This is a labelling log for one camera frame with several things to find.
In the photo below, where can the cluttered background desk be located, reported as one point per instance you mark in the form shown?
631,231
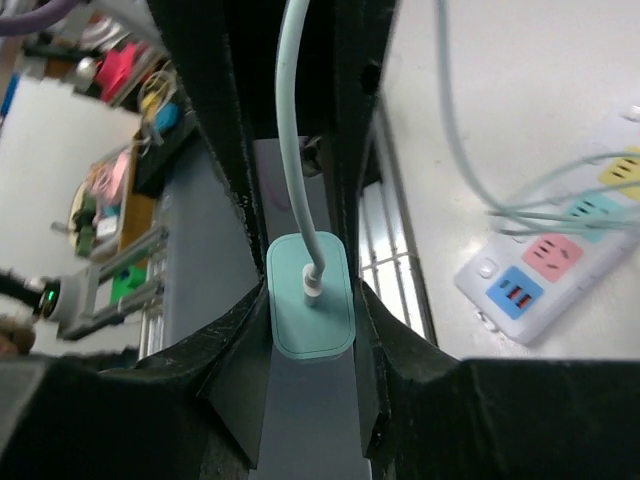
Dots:
82,86

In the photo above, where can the teal charger plug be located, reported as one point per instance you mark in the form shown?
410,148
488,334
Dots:
310,323

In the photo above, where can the white multicolour power strip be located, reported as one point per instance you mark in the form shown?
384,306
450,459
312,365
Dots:
522,283

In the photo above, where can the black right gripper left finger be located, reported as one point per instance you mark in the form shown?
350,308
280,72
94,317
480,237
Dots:
192,411

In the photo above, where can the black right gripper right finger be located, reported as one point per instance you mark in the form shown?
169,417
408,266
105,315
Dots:
426,415

